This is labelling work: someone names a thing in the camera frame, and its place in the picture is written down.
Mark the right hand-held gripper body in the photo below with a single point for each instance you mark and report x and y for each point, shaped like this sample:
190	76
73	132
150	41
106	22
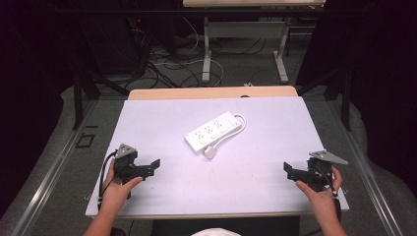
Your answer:
318	172

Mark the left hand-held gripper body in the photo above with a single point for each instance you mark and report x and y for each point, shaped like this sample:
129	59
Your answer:
125	160

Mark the person's right hand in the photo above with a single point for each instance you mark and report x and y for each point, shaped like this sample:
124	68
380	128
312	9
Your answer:
324	200

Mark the person's left hand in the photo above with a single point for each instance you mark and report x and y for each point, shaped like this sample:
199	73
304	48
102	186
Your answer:
114	196

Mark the white plug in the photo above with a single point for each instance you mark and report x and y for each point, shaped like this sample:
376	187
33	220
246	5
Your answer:
209	152

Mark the white table mat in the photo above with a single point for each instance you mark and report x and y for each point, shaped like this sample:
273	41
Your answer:
229	183

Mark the white power strip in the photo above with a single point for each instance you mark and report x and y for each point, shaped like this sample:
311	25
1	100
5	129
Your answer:
209	131

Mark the black metal stand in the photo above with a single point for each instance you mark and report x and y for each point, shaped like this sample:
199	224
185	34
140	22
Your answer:
345	98
78	98

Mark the wooden table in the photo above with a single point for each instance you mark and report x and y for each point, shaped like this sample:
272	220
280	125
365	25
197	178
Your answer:
196	93

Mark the person's white clothing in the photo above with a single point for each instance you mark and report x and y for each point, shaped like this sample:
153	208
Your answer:
216	232

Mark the dark computer cabinet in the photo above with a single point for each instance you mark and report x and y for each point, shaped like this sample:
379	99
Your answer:
111	46

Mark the desk with white legs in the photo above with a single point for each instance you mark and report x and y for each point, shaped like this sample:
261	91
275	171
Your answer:
246	29

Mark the aluminium floor rail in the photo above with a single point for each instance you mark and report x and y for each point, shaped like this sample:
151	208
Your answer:
373	183
49	177

